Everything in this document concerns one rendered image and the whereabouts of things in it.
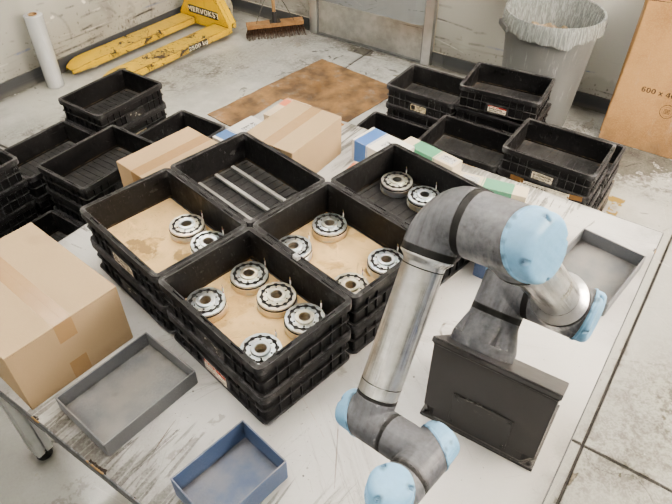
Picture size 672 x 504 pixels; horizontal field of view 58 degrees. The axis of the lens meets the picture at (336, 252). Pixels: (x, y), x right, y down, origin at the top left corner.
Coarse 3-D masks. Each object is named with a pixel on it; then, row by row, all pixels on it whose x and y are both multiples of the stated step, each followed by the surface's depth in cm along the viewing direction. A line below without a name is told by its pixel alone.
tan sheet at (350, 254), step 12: (300, 228) 182; (348, 228) 182; (312, 240) 178; (348, 240) 178; (360, 240) 178; (312, 252) 174; (324, 252) 174; (336, 252) 174; (348, 252) 174; (360, 252) 174; (324, 264) 170; (336, 264) 170; (348, 264) 170; (360, 264) 170; (336, 276) 167
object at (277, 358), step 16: (224, 240) 162; (288, 256) 158; (176, 272) 154; (160, 288) 152; (336, 288) 149; (208, 320) 142; (320, 320) 142; (336, 320) 144; (224, 336) 138; (304, 336) 138; (288, 352) 136; (256, 368) 131; (272, 368) 134
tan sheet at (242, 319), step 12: (228, 276) 167; (228, 288) 163; (228, 300) 160; (240, 300) 160; (252, 300) 160; (300, 300) 160; (228, 312) 157; (240, 312) 157; (252, 312) 157; (216, 324) 154; (228, 324) 154; (240, 324) 154; (252, 324) 154; (264, 324) 154; (276, 324) 154; (228, 336) 151; (240, 336) 151; (288, 336) 151
